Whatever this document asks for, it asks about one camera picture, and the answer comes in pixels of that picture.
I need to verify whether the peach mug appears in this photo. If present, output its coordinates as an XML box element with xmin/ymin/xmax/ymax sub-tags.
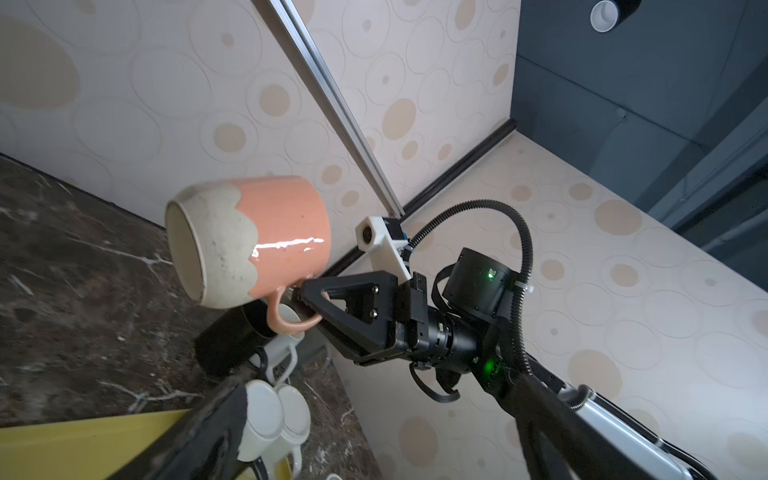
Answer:
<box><xmin>165</xmin><ymin>176</ymin><xmax>331</xmax><ymax>335</ymax></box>

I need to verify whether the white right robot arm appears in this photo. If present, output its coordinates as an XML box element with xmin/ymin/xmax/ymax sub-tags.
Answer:
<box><xmin>296</xmin><ymin>249</ymin><xmax>711</xmax><ymax>479</ymax></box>

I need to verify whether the yellow tray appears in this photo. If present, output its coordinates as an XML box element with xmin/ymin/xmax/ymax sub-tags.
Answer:
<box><xmin>0</xmin><ymin>407</ymin><xmax>265</xmax><ymax>480</ymax></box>

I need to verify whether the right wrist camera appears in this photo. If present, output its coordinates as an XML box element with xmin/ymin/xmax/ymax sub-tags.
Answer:
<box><xmin>355</xmin><ymin>216</ymin><xmax>412</xmax><ymax>284</ymax></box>

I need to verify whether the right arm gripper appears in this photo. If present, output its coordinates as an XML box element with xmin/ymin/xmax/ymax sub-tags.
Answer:
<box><xmin>292</xmin><ymin>271</ymin><xmax>651</xmax><ymax>479</ymax></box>

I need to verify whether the white round mug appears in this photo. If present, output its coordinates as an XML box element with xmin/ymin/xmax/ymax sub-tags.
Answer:
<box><xmin>248</xmin><ymin>332</ymin><xmax>305</xmax><ymax>386</ymax></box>

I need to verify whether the black right corner post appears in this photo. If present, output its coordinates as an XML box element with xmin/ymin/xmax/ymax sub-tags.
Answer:
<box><xmin>322</xmin><ymin>118</ymin><xmax>518</xmax><ymax>277</ymax></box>

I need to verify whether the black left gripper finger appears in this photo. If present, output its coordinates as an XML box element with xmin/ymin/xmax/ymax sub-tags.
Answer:
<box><xmin>110</xmin><ymin>377</ymin><xmax>247</xmax><ymax>479</ymax></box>

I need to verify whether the cream mug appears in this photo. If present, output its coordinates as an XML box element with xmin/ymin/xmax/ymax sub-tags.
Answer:
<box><xmin>261</xmin><ymin>384</ymin><xmax>311</xmax><ymax>479</ymax></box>

